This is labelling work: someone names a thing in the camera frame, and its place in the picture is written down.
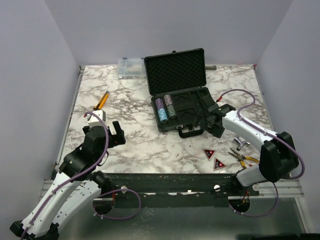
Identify green blue poker chip stack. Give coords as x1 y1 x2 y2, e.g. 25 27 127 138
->
167 104 177 119

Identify clear plastic organizer box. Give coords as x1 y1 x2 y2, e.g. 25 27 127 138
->
117 58 146 79

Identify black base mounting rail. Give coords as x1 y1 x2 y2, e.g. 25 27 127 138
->
102 173 259 208

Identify black poker set case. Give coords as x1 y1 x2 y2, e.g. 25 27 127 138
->
144 48 210 138

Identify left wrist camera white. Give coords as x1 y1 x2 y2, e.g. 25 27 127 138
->
83 109 106 128

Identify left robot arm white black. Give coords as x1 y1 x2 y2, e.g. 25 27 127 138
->
9 119 126 240

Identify triangular red black card box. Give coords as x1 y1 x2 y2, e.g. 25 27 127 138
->
213 157 226 171
203 149 216 161

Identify purple poker chip stack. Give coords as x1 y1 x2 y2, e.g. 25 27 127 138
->
155 98 165 110

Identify yellow handled pliers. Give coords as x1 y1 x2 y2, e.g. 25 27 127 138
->
228 148 260 169

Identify dark metal cylinder rod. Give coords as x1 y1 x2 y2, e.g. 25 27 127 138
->
205 65 217 71

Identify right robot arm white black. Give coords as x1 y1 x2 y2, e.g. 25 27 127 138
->
193 95 299 196

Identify light blue poker chip stack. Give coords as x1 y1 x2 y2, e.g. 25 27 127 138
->
157 108 168 124

